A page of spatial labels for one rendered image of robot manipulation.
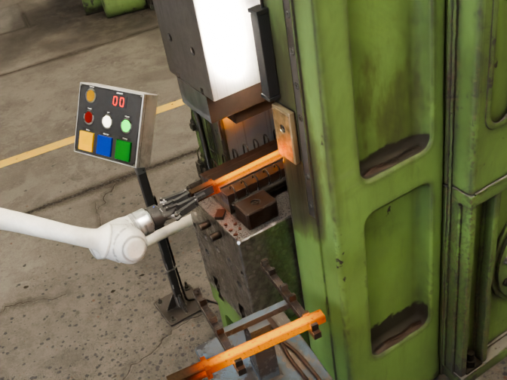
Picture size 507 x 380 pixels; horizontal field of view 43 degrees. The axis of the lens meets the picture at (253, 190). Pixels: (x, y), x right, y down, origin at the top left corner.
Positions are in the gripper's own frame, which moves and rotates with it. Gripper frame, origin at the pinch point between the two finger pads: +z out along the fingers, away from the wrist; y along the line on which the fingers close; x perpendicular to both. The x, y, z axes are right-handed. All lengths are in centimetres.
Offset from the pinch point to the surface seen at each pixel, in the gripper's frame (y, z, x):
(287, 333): 71, -14, 2
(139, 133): -39.8, -3.8, 8.0
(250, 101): 7.5, 20.7, 28.5
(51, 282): -120, -54, -98
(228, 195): 7.5, 5.8, -0.8
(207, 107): 7.2, 6.5, 32.8
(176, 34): -5, 7, 53
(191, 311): -50, -5, -99
